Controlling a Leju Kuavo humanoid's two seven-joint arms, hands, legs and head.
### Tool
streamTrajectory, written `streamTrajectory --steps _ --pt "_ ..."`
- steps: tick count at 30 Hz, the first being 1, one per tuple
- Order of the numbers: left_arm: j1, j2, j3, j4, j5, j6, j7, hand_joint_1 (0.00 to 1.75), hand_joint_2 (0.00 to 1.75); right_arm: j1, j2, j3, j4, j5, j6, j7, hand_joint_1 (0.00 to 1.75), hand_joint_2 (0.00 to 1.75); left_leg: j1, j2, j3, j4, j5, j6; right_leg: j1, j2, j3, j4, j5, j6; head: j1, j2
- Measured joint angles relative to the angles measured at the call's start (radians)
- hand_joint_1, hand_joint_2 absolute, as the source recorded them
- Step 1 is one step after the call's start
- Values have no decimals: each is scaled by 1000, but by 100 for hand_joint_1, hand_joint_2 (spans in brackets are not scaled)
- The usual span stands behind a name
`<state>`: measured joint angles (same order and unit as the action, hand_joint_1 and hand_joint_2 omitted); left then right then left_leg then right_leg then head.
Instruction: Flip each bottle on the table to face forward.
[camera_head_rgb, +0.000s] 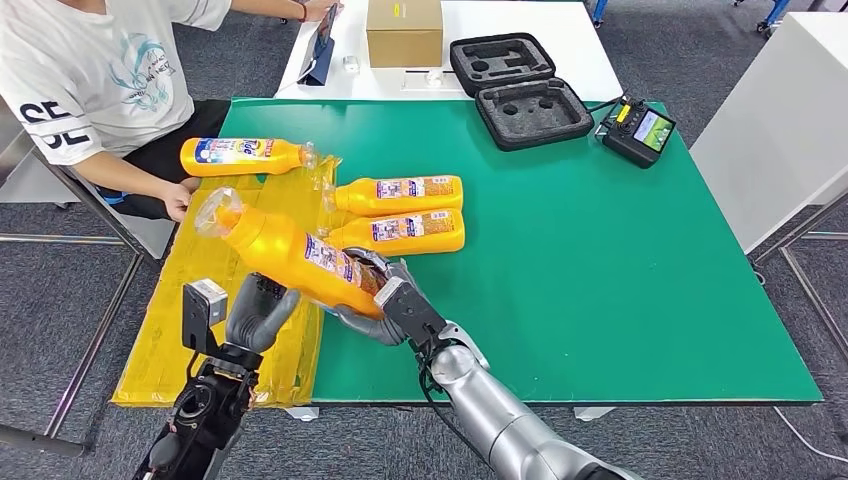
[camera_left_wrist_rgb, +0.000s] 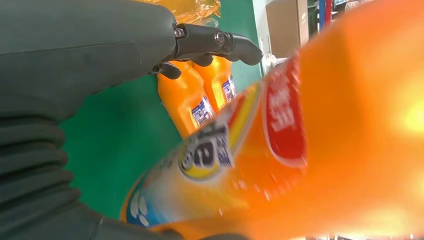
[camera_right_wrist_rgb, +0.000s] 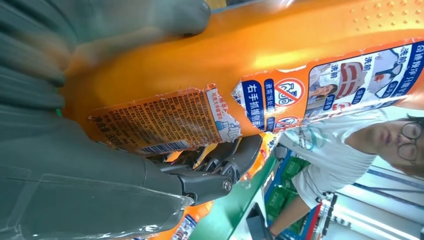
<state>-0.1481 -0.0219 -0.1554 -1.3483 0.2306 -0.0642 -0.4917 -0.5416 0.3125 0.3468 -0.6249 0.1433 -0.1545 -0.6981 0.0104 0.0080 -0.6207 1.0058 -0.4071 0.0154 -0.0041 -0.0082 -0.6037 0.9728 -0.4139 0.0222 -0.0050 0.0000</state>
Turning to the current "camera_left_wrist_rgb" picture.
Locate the orange detergent bottle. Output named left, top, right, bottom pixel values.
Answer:
left=193, top=56, right=238, bottom=114
left=157, top=61, right=216, bottom=138
left=120, top=0, right=424, bottom=240

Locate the green topped work table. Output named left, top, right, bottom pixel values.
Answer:
left=59, top=0, right=266, bottom=220

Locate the yellow plastic wrapped sheet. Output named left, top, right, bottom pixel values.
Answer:
left=135, top=0, right=222, bottom=27

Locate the brown cardboard box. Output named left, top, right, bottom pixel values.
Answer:
left=264, top=0, right=310, bottom=59

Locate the red pole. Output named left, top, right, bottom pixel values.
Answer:
left=325, top=0, right=333, bottom=29

